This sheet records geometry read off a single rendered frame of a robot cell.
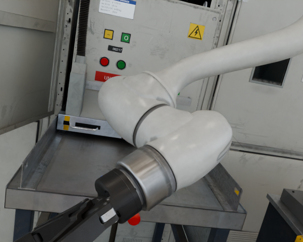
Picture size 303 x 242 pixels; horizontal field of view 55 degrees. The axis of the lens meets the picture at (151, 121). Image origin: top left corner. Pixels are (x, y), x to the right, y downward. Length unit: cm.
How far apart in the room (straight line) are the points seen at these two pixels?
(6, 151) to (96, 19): 76
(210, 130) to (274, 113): 110
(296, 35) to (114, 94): 37
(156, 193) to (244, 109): 110
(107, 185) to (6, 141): 109
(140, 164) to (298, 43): 39
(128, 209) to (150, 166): 7
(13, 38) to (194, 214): 81
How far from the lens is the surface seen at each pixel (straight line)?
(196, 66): 60
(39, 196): 77
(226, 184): 90
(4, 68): 109
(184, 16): 109
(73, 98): 98
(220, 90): 142
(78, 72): 96
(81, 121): 110
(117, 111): 54
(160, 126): 47
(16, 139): 146
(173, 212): 79
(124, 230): 166
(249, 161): 159
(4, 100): 112
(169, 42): 108
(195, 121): 48
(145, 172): 42
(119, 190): 41
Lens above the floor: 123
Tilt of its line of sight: 15 degrees down
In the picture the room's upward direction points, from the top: 12 degrees clockwise
